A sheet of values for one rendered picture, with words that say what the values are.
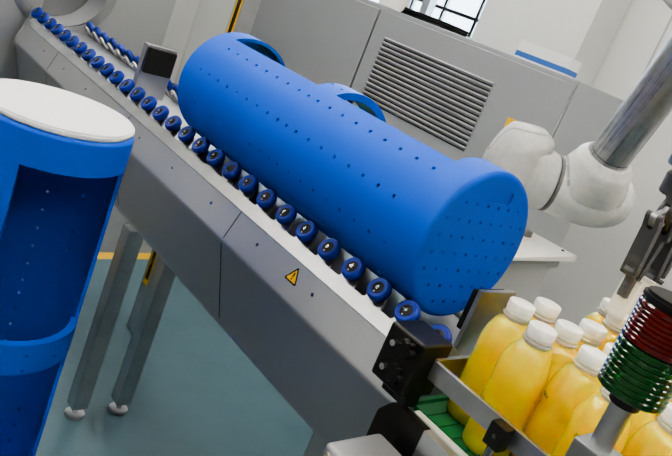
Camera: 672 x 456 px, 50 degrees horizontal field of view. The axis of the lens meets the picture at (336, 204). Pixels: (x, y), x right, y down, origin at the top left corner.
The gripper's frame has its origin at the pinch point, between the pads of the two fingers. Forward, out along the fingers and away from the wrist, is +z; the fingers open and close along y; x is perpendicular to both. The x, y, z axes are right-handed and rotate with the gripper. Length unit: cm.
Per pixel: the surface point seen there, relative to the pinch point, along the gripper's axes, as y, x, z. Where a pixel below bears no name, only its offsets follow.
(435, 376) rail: 26.8, -8.1, 18.3
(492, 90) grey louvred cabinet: -131, -142, -14
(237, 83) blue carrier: 20, -90, 0
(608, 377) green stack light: 44.5, 19.7, -2.7
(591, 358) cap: 19.8, 7.3, 5.0
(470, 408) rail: 26.7, -1.0, 18.4
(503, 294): 5.1, -16.8, 9.6
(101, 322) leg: 17, -120, 81
